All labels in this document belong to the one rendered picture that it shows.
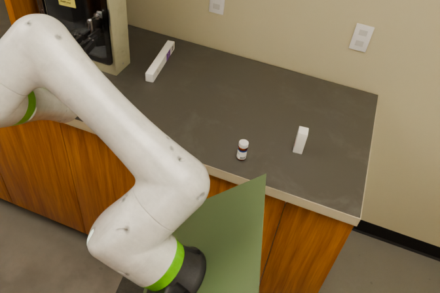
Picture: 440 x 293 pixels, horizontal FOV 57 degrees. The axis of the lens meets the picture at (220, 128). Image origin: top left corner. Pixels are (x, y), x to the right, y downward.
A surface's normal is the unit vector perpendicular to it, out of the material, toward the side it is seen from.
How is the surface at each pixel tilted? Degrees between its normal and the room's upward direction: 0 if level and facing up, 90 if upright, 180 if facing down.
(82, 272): 0
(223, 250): 44
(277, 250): 90
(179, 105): 0
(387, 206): 90
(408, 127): 90
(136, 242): 65
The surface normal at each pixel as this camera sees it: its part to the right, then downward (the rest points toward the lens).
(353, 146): 0.09, -0.74
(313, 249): -0.36, 0.60
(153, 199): -0.17, -0.14
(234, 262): -0.63, -0.63
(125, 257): 0.29, 0.33
